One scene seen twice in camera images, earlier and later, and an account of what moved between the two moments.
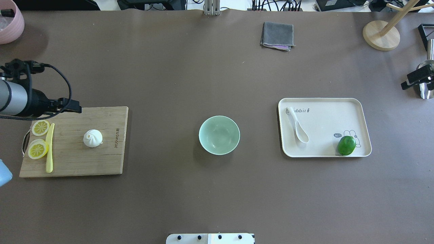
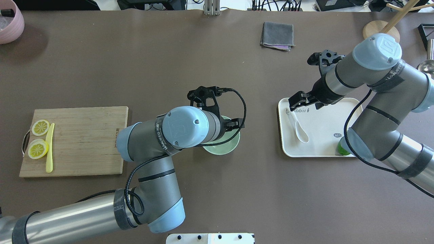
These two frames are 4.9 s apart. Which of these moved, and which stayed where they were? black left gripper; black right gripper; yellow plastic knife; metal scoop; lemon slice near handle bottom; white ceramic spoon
Moved: black left gripper; black right gripper
Stayed: yellow plastic knife; white ceramic spoon; lemon slice near handle bottom; metal scoop
